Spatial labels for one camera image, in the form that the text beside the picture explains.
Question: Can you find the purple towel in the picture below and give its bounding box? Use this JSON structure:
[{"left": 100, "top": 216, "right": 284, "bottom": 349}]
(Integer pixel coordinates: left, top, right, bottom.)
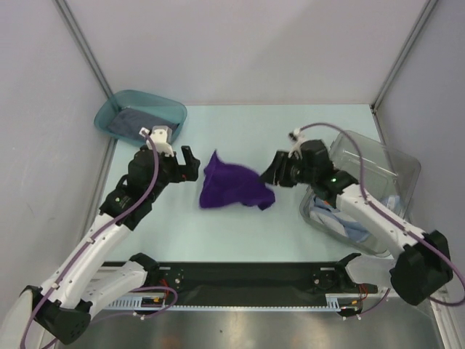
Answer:
[{"left": 199, "top": 150, "right": 275, "bottom": 211}]

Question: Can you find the dark grey-blue towel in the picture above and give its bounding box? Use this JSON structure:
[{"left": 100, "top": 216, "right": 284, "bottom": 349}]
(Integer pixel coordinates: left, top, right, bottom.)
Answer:
[{"left": 108, "top": 108, "right": 179, "bottom": 143}]

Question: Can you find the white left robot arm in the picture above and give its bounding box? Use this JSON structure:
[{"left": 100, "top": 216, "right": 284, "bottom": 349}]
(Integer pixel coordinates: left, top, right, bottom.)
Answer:
[{"left": 15, "top": 144, "right": 201, "bottom": 348}]

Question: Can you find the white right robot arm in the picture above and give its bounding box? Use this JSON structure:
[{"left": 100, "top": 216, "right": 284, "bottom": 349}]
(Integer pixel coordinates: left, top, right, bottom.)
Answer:
[{"left": 260, "top": 140, "right": 453, "bottom": 305}]

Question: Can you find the light blue towel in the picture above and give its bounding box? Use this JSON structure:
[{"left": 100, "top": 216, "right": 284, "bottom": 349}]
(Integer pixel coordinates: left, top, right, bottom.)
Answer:
[{"left": 312, "top": 194, "right": 403, "bottom": 245}]

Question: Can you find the teal plastic bin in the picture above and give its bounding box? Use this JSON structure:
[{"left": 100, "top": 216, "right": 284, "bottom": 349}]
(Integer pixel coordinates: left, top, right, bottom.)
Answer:
[{"left": 94, "top": 89, "right": 187, "bottom": 148}]

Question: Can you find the clear plastic bin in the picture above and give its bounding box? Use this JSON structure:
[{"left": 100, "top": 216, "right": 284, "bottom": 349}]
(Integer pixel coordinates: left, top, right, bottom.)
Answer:
[{"left": 299, "top": 131, "right": 421, "bottom": 257}]

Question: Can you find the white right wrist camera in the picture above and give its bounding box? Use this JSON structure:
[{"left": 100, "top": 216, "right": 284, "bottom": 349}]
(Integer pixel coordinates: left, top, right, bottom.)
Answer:
[{"left": 288, "top": 128, "right": 307, "bottom": 159}]

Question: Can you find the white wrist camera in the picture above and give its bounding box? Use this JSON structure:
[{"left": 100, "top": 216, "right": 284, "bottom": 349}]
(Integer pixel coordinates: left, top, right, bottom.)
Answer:
[
  {"left": 139, "top": 126, "right": 175, "bottom": 157},
  {"left": 288, "top": 128, "right": 307, "bottom": 159}
]

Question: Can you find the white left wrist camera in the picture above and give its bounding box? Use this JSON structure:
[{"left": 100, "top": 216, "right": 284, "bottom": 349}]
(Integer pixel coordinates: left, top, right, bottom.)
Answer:
[{"left": 139, "top": 126, "right": 175, "bottom": 157}]

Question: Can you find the grey slotted cable duct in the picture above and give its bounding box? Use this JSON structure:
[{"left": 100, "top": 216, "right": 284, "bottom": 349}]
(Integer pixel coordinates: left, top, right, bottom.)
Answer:
[{"left": 105, "top": 294, "right": 361, "bottom": 312}]

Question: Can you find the right aluminium corner post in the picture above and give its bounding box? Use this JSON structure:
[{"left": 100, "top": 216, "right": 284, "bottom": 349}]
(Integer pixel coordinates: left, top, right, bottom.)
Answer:
[{"left": 371, "top": 0, "right": 440, "bottom": 110}]

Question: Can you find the aluminium corner post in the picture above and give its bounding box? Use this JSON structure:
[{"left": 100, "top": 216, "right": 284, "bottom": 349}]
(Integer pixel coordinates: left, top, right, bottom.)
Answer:
[
  {"left": 52, "top": 0, "right": 113, "bottom": 99},
  {"left": 371, "top": 0, "right": 440, "bottom": 110}
]

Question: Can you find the left aluminium corner post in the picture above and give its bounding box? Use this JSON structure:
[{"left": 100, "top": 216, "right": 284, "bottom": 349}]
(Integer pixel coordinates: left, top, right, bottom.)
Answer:
[{"left": 52, "top": 0, "right": 113, "bottom": 99}]

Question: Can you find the aluminium rail frame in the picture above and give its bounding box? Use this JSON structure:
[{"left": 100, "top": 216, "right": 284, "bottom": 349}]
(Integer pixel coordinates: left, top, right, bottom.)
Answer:
[{"left": 50, "top": 267, "right": 450, "bottom": 349}]

